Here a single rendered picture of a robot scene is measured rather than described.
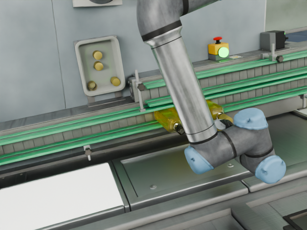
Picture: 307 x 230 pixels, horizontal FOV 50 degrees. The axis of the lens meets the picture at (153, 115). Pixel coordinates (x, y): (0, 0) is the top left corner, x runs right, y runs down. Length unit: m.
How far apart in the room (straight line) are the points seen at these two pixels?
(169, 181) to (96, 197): 0.24
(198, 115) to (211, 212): 0.34
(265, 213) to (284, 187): 0.13
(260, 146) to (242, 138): 0.05
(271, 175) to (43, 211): 0.68
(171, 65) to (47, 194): 0.68
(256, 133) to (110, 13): 0.85
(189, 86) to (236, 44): 0.92
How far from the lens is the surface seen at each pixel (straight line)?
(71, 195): 1.16
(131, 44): 1.47
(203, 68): 1.45
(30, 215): 1.13
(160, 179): 1.14
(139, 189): 1.11
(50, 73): 1.45
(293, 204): 1.08
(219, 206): 1.03
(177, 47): 0.75
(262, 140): 0.86
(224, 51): 1.51
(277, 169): 0.89
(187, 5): 0.76
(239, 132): 0.83
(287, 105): 1.72
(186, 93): 0.76
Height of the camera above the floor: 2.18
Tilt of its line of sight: 67 degrees down
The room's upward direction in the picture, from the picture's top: 134 degrees clockwise
